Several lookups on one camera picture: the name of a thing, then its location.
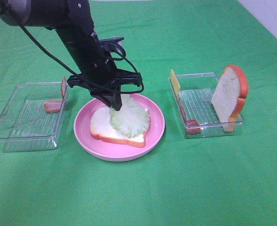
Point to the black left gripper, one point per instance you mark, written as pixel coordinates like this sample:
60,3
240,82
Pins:
101,77

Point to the toy lettuce leaf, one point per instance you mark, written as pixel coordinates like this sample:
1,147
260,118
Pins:
132,119

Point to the toy bread slice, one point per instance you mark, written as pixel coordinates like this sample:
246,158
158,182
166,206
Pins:
101,129
229,96

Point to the toy bacon strip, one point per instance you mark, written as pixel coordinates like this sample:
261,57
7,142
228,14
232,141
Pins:
53,105
188,130

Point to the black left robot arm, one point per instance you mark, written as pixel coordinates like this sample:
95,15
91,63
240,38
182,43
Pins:
72,21

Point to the pink round plate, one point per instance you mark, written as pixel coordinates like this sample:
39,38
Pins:
118,152

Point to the yellow toy cheese slice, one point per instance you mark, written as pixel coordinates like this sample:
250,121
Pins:
174,81

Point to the right clear plastic tray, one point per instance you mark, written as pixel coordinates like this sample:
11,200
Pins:
196,91

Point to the clear plastic tray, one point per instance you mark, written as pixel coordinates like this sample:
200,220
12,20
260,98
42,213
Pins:
24,123
196,91

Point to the left clear plastic tray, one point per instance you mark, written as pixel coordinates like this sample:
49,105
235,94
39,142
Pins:
24,123

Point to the green tablecloth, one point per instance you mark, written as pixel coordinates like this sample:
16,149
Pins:
213,181

